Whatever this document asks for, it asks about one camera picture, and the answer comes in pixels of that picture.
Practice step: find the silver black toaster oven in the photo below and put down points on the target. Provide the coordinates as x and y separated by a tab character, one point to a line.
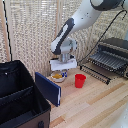
116	45

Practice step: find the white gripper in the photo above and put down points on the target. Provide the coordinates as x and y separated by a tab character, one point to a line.
63	64

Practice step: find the blue book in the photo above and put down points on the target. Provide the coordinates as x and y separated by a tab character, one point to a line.
47	88

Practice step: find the black vertical pole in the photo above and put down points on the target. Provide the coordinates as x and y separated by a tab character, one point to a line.
6	30

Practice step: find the yellow food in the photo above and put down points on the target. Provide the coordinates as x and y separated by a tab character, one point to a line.
56	76

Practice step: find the white black Franka robot arm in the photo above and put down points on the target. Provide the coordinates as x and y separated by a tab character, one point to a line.
80	20

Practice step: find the black fabric storage case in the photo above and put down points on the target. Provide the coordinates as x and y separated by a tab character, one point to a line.
20	96

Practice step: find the small white bowl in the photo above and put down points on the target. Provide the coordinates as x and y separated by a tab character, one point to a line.
57	80

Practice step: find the red plastic cup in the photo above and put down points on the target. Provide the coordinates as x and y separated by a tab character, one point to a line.
80	81

